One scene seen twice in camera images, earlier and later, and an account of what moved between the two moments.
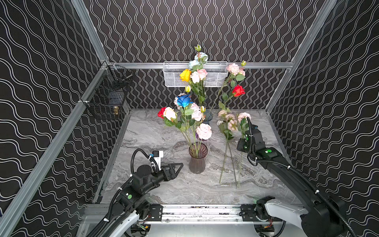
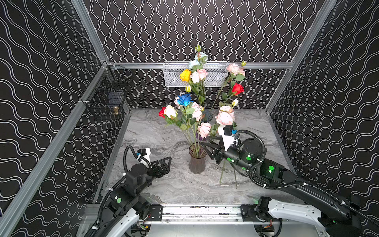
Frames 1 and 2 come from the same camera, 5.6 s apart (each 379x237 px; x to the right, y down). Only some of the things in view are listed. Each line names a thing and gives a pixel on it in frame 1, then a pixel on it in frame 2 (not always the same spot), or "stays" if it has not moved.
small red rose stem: [161, 113] stays
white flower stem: [197, 63] stays
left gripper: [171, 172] -> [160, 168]
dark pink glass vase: [197, 151] stays
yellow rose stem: [185, 75] stays
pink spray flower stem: [228, 127] -> [225, 116]
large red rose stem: [238, 90] stays
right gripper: [241, 141] -> [219, 153]
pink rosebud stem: [202, 73] stays
